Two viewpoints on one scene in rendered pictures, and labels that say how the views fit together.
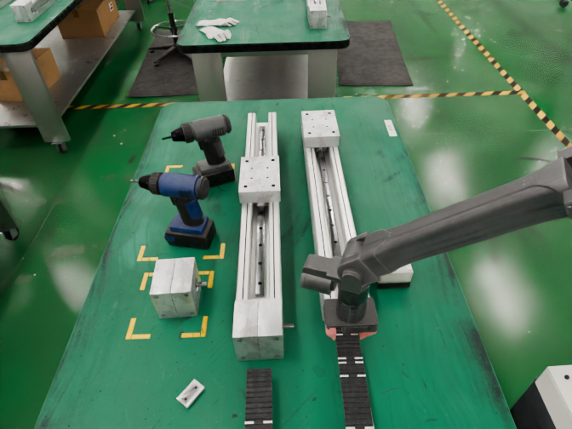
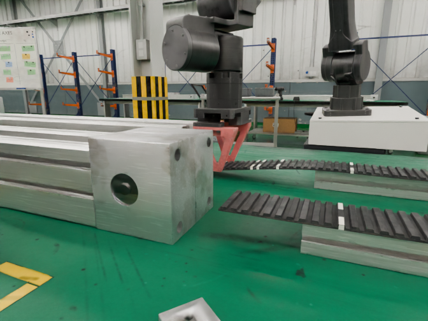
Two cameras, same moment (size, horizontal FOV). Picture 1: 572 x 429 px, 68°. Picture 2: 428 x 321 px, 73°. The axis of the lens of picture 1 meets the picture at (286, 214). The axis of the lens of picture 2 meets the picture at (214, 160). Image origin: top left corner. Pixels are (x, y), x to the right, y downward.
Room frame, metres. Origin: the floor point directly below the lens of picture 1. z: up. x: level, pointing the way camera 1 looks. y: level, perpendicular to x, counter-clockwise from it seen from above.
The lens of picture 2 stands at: (0.32, 0.33, 0.92)
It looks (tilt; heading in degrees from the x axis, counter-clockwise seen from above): 13 degrees down; 292
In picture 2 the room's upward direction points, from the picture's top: straight up
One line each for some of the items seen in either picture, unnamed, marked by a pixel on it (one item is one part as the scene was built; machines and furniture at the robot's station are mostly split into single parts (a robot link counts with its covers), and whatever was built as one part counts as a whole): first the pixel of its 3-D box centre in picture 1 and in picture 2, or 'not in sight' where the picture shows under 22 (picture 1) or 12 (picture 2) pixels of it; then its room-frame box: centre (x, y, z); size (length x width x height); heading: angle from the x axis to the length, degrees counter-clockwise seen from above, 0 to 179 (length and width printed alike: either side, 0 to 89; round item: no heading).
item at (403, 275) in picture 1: (387, 267); not in sight; (0.65, -0.24, 0.81); 0.10 x 0.08 x 0.06; 90
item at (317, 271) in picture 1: (334, 271); (207, 28); (0.49, -0.08, 1.00); 0.12 x 0.09 x 0.12; 68
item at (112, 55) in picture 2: not in sight; (69, 86); (8.44, -6.98, 1.10); 3.30 x 0.90 x 2.20; 0
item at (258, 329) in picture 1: (265, 328); (164, 173); (0.49, 0.05, 0.83); 0.12 x 0.09 x 0.10; 90
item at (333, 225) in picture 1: (326, 192); (34, 135); (0.93, -0.12, 0.82); 0.80 x 0.10 x 0.09; 0
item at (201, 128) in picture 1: (200, 153); not in sight; (1.06, 0.25, 0.89); 0.20 x 0.08 x 0.22; 111
